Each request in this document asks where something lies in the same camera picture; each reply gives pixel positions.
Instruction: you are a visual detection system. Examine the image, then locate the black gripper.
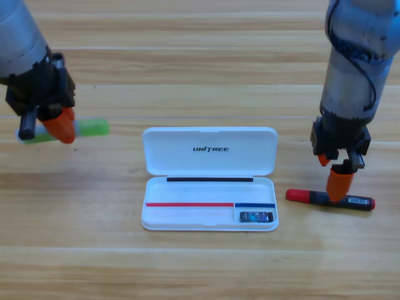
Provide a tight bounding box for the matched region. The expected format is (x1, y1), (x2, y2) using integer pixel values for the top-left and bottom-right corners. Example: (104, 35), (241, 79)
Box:
(5, 52), (77, 144)
(310, 116), (372, 203)

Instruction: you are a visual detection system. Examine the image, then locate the green highlighter marker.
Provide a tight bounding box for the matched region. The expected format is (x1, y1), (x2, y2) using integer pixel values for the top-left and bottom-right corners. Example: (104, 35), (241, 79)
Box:
(15, 117), (110, 145)

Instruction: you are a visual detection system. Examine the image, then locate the red and black marker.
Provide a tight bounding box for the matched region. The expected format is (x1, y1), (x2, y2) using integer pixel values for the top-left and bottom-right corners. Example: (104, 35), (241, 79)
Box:
(285, 188), (376, 211)

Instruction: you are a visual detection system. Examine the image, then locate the black eraser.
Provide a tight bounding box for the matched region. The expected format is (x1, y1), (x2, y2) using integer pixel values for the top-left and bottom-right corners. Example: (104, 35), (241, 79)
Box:
(239, 211), (274, 223)

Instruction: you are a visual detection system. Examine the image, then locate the white plastic pencil case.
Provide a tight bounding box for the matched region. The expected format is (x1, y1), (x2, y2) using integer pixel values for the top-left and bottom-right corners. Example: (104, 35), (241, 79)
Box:
(141, 126), (279, 233)

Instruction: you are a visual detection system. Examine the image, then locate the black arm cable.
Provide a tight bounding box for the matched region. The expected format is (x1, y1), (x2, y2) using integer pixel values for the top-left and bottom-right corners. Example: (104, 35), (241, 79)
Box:
(326, 0), (378, 112)

